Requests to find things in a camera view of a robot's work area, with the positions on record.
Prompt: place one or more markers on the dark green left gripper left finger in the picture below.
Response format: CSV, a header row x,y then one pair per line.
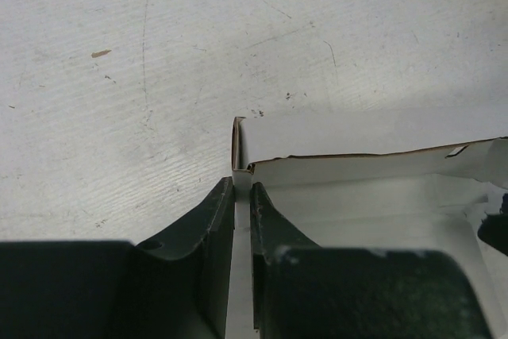
x,y
174,284

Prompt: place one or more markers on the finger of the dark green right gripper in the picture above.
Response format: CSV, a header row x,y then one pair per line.
x,y
493,229

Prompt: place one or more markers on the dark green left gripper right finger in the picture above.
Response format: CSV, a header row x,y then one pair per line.
x,y
302,290

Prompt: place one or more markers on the white paper box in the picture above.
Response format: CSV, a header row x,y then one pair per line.
x,y
411,178

